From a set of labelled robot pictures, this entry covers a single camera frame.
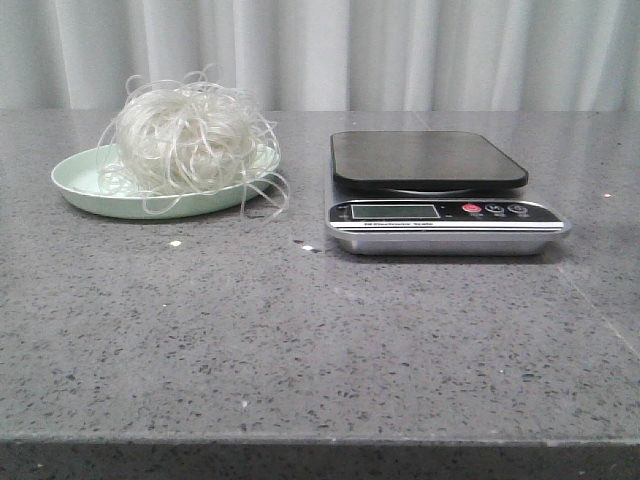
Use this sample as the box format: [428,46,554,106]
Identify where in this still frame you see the white vermicelli noodle bundle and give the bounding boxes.
[96,69,290,216]

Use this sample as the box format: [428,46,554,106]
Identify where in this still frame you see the silver black kitchen scale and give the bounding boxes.
[325,131,571,256]

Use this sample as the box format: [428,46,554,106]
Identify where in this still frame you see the white pleated curtain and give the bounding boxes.
[0,0,640,113]

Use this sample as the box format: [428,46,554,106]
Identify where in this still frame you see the light green round plate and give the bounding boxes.
[51,146,280,220]

